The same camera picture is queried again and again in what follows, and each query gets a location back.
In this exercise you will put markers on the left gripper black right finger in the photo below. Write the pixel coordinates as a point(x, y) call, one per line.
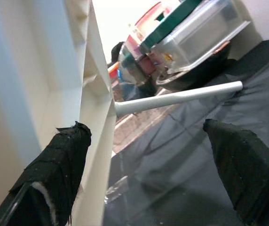
point(247, 176)

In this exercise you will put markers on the black round basin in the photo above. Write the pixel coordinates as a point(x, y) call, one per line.
point(195, 77)

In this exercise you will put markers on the clear plastic storage box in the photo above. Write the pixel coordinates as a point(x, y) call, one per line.
point(195, 35)

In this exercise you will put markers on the white plastic children table top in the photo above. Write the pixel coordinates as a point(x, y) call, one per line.
point(54, 58)

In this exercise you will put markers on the black tablecloth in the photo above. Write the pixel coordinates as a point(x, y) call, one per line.
point(195, 146)

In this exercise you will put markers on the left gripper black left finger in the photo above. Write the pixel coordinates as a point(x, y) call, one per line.
point(54, 169)

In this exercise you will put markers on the pink storage box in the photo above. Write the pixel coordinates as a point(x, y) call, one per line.
point(136, 30)

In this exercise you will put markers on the patterned beige bench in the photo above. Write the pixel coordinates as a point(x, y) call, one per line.
point(136, 124)

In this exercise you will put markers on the dark green round lid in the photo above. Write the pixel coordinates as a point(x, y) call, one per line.
point(169, 22)

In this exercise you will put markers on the white plastic table leg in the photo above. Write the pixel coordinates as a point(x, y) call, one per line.
point(172, 100)

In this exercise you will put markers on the clear plastic wrap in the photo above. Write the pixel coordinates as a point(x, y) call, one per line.
point(116, 188)

